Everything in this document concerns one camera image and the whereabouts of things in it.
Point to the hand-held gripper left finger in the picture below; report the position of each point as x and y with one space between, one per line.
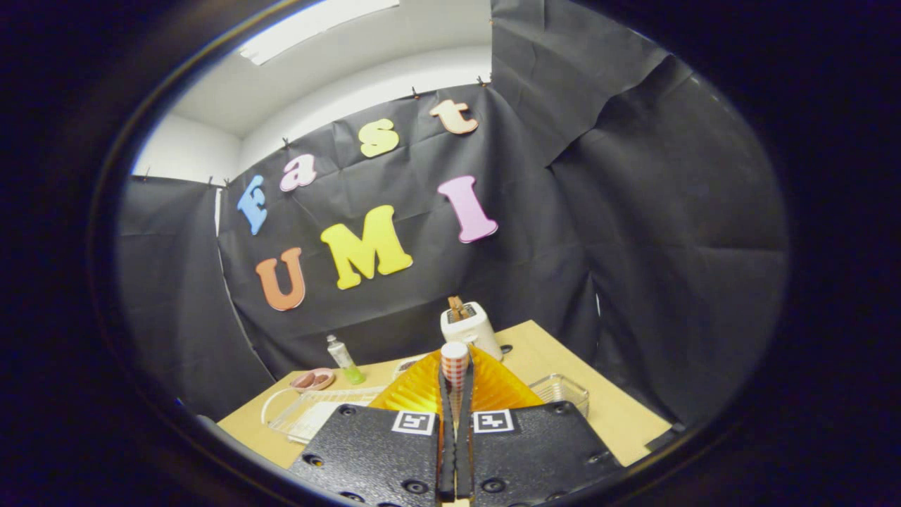
366 458

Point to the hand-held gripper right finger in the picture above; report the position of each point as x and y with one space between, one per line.
542 451

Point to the small pink plate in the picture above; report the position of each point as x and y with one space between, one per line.
325 384

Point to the clear bottle with green liquid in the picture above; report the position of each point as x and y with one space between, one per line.
345 362

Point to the white divided tray with grains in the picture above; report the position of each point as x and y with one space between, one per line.
403 365

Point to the white toaster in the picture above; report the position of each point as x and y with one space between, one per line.
475 329

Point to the brown bread slice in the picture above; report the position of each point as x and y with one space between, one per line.
457 310

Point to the black backdrop cloth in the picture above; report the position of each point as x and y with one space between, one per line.
598 211

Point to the ceiling light panel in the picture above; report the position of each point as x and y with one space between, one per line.
310 28

